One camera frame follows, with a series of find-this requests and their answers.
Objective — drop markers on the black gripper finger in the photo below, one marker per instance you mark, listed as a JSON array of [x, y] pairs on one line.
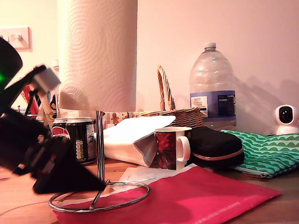
[[60, 184], [67, 160]]

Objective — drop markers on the white paper towel roll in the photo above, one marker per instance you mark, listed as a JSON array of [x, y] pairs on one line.
[[100, 57]]

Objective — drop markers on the black drink can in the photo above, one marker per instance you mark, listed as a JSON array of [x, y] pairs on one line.
[[83, 139]]

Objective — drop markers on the gingerbread print box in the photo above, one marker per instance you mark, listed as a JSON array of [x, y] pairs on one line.
[[115, 117]]

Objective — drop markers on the white paper bag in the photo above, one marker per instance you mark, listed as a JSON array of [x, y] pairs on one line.
[[130, 135]]

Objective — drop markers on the white paper sheet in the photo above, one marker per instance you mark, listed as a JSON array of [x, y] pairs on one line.
[[137, 173]]

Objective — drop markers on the red floral mug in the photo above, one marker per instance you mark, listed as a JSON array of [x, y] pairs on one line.
[[166, 148]]

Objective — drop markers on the red padded envelope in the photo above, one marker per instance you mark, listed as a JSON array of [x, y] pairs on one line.
[[181, 205]]

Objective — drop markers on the black zipped case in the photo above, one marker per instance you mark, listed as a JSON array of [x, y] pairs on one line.
[[215, 143]]

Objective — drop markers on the large clear water bottle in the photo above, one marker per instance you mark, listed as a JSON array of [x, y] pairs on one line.
[[212, 77]]

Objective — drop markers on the green patterned fabric pouch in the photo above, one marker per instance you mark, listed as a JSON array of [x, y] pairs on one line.
[[265, 151]]

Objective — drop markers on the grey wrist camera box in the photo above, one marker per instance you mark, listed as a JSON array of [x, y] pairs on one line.
[[46, 79]]

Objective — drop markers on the white wall switch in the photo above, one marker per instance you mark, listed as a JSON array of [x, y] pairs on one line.
[[22, 40]]

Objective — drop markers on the small white round camera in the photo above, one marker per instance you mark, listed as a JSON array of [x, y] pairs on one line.
[[286, 116]]

